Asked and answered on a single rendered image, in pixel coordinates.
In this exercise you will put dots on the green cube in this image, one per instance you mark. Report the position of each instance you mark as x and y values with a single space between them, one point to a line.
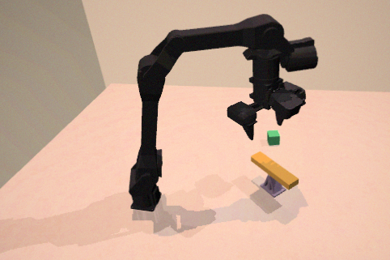
273 137

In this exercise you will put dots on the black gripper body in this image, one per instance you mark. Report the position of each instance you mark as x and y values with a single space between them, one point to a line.
244 114

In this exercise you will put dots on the yellow bar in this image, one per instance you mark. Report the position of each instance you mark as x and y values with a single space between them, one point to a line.
275 170

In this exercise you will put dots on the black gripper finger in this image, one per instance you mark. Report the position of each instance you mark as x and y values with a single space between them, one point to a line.
249 130
279 120

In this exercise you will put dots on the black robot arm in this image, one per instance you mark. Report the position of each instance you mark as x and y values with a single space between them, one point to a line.
262 35

